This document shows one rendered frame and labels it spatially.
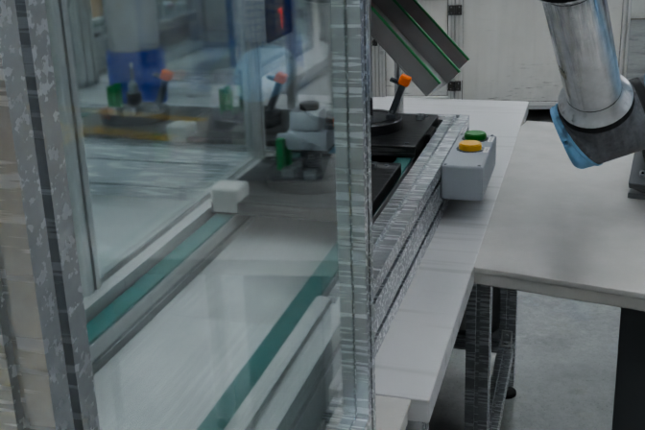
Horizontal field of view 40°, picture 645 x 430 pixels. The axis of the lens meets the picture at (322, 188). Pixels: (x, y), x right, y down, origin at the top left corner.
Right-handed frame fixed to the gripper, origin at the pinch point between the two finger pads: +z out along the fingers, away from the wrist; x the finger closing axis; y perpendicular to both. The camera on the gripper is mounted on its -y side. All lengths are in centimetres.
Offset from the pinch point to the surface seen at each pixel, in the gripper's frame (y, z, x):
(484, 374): 4, 75, -7
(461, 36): -56, 70, 387
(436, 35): -14.1, 16.4, 43.4
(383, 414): 2, 37, -84
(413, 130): -10.1, 26.3, -5.7
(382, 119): -15.8, 24.3, -6.4
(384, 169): -9.9, 26.3, -31.1
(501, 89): -32, 104, 393
